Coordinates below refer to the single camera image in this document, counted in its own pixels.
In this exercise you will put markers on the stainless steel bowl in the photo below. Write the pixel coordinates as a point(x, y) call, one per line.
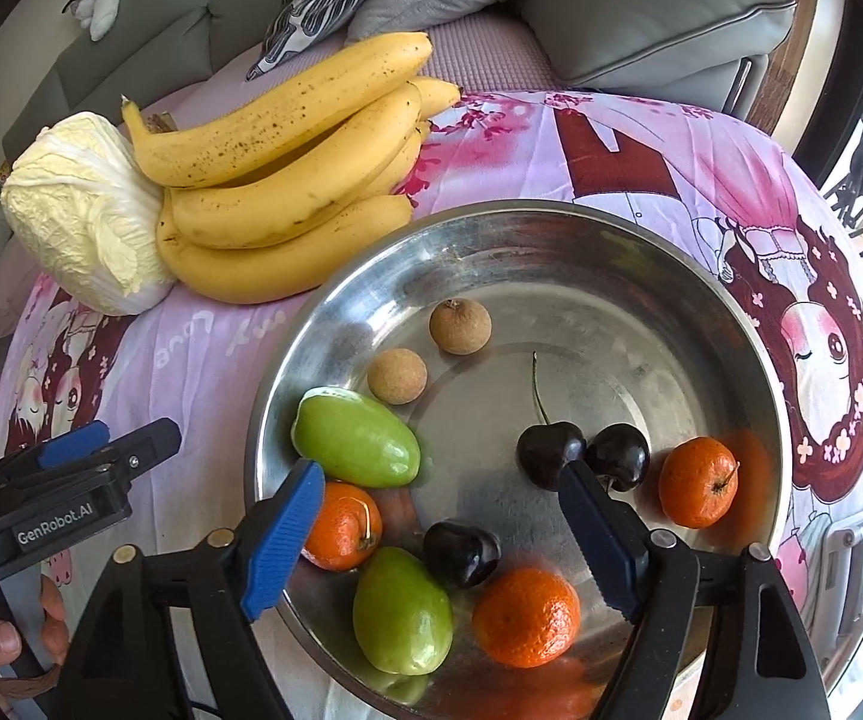
point(626, 300)

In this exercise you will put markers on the black door frame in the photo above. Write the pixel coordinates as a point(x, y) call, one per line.
point(843, 112)

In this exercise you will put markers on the napa cabbage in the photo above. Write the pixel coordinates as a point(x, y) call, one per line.
point(79, 210)

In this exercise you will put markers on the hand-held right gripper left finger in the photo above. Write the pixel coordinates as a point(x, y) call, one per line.
point(285, 532)

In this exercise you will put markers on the grey leather cushion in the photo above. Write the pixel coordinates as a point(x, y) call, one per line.
point(648, 22)

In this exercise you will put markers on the yellow banana bunch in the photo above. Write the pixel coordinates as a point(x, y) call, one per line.
point(289, 210)

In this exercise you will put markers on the green jujube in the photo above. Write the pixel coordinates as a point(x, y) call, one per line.
point(401, 611)
point(356, 439)

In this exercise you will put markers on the mandarin orange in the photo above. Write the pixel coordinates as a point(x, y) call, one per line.
point(525, 615)
point(345, 532)
point(697, 481)

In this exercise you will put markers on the dark cherry with long stem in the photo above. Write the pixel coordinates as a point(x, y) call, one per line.
point(544, 450)

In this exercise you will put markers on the brown longan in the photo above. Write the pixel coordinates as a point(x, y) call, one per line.
point(461, 326)
point(397, 376)

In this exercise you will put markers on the dark red cherry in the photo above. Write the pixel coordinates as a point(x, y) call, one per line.
point(622, 457)
point(461, 551)

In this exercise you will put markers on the grey sofa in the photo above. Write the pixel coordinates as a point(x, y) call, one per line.
point(139, 37)

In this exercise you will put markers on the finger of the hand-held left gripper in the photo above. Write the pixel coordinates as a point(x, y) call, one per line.
point(146, 442)
point(71, 442)

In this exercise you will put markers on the pink printed blanket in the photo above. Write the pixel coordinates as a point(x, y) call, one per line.
point(199, 360)

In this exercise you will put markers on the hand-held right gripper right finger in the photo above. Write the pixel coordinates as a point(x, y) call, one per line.
point(600, 540)

